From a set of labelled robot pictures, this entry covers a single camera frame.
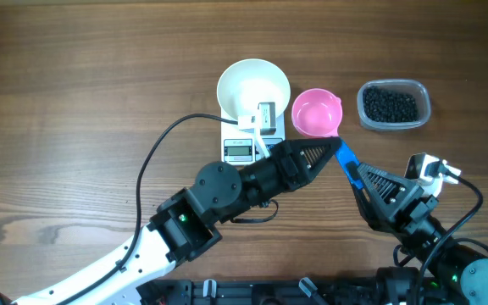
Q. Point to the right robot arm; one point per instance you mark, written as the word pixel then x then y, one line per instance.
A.
pixel 437 267

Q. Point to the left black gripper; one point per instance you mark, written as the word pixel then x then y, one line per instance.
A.
pixel 293 164

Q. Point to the black beans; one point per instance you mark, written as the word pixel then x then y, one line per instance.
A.
pixel 388 106

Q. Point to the white round bowl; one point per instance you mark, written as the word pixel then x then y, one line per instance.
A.
pixel 249 82

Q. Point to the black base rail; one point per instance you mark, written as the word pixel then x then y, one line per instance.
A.
pixel 213 292

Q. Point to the clear plastic container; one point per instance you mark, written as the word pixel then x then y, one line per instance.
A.
pixel 411 87

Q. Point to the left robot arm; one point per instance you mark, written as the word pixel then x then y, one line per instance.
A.
pixel 183 228

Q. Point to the white digital kitchen scale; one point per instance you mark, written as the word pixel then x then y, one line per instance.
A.
pixel 239 144

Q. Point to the pink scoop blue handle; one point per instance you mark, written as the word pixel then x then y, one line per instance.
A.
pixel 317 113

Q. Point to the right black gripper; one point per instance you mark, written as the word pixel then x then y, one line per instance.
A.
pixel 395 196

